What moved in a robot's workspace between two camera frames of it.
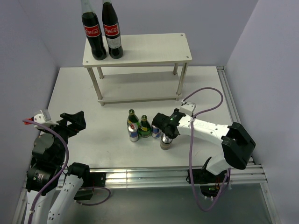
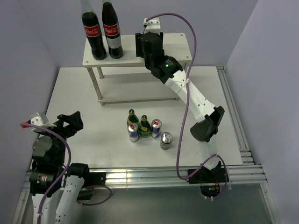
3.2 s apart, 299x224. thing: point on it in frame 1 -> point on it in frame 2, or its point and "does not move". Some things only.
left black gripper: [77, 121] does not move
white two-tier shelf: [153, 68] does not move
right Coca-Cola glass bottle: [111, 27] does not move
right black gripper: [176, 109] -> [138, 48]
